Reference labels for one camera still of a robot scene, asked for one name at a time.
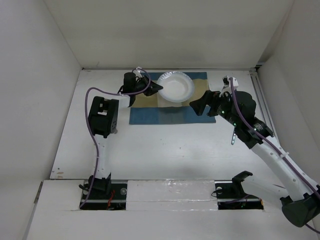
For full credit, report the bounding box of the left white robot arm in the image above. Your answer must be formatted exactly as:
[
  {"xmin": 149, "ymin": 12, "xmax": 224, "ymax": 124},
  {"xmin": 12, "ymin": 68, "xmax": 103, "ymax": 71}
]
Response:
[{"xmin": 85, "ymin": 68, "xmax": 163, "ymax": 199}]

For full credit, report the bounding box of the blue beige cloth placemat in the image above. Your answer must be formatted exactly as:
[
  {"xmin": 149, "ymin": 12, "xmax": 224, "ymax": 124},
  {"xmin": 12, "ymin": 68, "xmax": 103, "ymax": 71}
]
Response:
[{"xmin": 129, "ymin": 72, "xmax": 216, "ymax": 125}]

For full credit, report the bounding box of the white blue-rimmed plate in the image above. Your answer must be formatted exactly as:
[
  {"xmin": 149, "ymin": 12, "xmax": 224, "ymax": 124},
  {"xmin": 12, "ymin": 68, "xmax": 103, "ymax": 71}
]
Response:
[{"xmin": 156, "ymin": 71, "xmax": 195, "ymax": 103}]

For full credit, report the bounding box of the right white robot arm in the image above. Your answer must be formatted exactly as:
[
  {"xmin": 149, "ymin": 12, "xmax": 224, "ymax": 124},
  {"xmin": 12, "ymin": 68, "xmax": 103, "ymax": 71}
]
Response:
[{"xmin": 189, "ymin": 90, "xmax": 320, "ymax": 228}]

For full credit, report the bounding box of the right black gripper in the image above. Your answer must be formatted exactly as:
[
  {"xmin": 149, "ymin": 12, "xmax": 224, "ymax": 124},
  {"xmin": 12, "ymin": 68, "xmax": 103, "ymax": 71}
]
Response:
[{"xmin": 189, "ymin": 88, "xmax": 241, "ymax": 127}]

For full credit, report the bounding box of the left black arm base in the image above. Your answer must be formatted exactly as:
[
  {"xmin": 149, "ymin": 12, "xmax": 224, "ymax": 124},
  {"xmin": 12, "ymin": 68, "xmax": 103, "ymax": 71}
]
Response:
[{"xmin": 79, "ymin": 180, "xmax": 128, "ymax": 211}]

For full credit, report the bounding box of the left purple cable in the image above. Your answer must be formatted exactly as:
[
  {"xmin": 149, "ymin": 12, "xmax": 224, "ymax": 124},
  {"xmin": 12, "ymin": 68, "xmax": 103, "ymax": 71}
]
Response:
[{"xmin": 84, "ymin": 67, "xmax": 153, "ymax": 208}]

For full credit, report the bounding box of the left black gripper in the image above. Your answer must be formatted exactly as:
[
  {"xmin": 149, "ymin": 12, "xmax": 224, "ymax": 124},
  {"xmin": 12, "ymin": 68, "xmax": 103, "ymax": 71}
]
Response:
[{"xmin": 132, "ymin": 74, "xmax": 163, "ymax": 97}]

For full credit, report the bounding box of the silver fork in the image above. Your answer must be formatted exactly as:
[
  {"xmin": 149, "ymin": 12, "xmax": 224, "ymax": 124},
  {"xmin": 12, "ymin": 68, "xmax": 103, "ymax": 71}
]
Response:
[{"xmin": 231, "ymin": 128, "xmax": 237, "ymax": 145}]

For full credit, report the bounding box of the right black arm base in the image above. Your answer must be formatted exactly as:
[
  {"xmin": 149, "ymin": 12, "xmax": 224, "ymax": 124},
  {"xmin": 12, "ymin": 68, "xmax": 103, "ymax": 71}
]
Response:
[{"xmin": 211, "ymin": 171, "xmax": 264, "ymax": 210}]

